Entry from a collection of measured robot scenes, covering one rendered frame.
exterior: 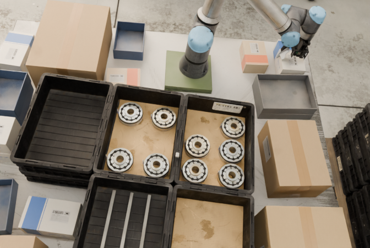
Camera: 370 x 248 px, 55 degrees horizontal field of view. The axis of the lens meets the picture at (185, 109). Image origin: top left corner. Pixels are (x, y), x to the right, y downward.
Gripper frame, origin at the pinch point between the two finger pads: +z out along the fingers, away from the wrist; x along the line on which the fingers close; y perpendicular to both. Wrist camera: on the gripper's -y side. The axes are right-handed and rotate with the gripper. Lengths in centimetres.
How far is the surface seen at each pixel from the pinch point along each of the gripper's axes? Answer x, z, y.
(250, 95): -20.8, 7.6, 20.0
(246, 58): -23.4, 0.2, 2.4
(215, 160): -42, -6, 62
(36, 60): -121, -12, 23
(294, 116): -0.3, 4.6, 32.8
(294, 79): 1.2, 1.6, 12.7
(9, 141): -124, -8, 60
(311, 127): 0.3, -8.5, 45.3
